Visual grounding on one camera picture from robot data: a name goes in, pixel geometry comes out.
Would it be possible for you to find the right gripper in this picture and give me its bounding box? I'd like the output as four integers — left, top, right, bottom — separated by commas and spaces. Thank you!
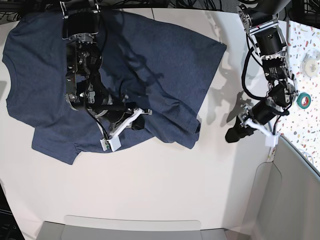
92, 94, 152, 138

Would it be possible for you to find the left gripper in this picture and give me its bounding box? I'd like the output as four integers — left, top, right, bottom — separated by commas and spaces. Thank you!
225, 100, 276, 143

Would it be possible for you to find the dark blue t-shirt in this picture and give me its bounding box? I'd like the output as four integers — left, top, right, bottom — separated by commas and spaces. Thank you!
2, 10, 227, 165

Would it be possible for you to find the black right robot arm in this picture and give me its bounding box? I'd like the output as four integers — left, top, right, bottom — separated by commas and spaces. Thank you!
59, 0, 152, 140

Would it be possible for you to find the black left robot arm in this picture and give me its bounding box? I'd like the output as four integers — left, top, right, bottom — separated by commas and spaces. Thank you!
225, 0, 299, 146

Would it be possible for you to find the terrazzo patterned table cover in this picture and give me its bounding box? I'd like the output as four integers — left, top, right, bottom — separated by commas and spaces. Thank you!
276, 20, 320, 169

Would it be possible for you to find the green tape roll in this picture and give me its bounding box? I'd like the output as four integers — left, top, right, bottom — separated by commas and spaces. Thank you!
296, 92, 312, 110

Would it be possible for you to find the clear tape dispenser roll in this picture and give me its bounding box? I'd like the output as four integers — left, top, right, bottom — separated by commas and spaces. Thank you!
300, 49, 320, 79

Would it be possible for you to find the grey chair right side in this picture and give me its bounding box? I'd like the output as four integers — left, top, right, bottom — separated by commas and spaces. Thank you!
241, 136, 320, 240

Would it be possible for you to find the grey chair bottom edge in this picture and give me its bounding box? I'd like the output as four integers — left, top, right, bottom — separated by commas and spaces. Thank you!
36, 215, 227, 240

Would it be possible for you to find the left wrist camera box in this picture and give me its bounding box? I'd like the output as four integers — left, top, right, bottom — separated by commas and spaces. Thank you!
265, 134, 279, 148

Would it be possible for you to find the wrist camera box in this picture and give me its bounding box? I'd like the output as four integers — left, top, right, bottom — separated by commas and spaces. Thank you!
100, 136, 122, 152
265, 134, 279, 148

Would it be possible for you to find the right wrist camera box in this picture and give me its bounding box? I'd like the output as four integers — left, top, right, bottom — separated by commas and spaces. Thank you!
100, 136, 122, 152

